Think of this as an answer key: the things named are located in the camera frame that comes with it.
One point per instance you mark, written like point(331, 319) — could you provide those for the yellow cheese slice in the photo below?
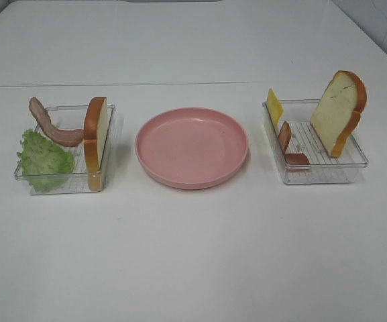
point(275, 108)

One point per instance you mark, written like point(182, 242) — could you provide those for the bread slice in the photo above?
point(95, 134)
point(339, 111)

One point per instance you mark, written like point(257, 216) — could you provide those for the green lettuce leaf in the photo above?
point(41, 157)

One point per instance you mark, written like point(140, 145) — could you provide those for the pink round plate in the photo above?
point(191, 148)

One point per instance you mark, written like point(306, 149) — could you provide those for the clear left plastic tray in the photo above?
point(77, 181)

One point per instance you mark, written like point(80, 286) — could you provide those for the clear plastic tray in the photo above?
point(77, 181)
point(305, 161)

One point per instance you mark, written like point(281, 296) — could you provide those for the clear right plastic tray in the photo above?
point(305, 161)

